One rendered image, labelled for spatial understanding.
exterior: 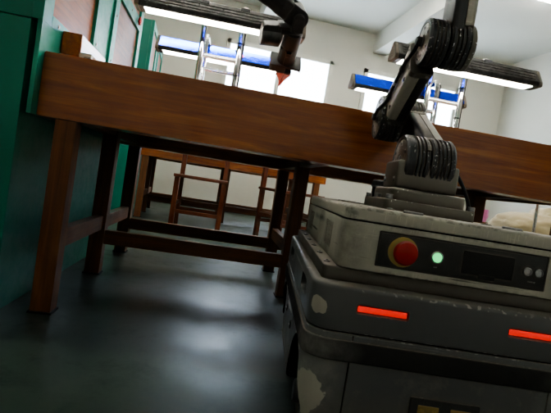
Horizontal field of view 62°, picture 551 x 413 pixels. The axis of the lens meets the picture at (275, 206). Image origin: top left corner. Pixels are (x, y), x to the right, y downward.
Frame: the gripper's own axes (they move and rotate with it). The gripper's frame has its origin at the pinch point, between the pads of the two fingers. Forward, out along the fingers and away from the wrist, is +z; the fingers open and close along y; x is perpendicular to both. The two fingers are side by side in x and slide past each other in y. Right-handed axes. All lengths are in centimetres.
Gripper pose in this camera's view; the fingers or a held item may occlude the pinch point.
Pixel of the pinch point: (280, 82)
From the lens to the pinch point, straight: 160.7
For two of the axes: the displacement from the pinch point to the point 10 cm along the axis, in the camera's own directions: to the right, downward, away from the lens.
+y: -9.8, -1.6, -1.4
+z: -2.1, 5.7, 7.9
